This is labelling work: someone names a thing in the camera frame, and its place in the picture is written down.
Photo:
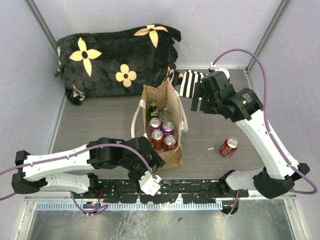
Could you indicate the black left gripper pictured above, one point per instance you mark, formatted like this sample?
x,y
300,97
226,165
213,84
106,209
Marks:
x,y
157,160

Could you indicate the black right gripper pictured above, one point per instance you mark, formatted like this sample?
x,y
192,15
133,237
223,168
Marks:
x,y
198,93

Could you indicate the clear Chang soda bottle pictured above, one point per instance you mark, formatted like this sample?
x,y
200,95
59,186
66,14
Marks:
x,y
165,115

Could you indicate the red cola can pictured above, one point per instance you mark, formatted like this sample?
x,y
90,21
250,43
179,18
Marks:
x,y
169,143
229,146
157,139

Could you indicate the tan canvas tote bag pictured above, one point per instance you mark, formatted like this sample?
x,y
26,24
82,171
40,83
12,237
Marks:
x,y
165,95

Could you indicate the purple Fanta can front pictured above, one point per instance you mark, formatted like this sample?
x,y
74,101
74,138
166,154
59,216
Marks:
x,y
168,127

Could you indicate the purple fanta can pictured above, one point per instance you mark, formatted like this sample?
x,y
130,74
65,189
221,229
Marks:
x,y
155,124
168,127

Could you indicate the green Perrier glass bottle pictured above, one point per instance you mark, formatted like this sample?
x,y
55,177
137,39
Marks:
x,y
153,111

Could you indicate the red cola can front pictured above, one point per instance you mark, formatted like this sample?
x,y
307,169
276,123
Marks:
x,y
169,143

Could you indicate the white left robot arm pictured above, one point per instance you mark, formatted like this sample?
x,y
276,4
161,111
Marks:
x,y
71,170

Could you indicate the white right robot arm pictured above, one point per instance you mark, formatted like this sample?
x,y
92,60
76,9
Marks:
x,y
280,170

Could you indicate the black white striped cloth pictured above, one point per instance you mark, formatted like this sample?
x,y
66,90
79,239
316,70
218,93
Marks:
x,y
190,78

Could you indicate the black floral plush blanket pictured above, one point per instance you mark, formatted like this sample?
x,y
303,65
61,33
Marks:
x,y
110,64

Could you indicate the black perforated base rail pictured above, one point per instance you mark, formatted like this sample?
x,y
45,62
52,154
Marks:
x,y
198,191

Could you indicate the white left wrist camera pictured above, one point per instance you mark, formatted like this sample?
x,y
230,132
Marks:
x,y
149,185

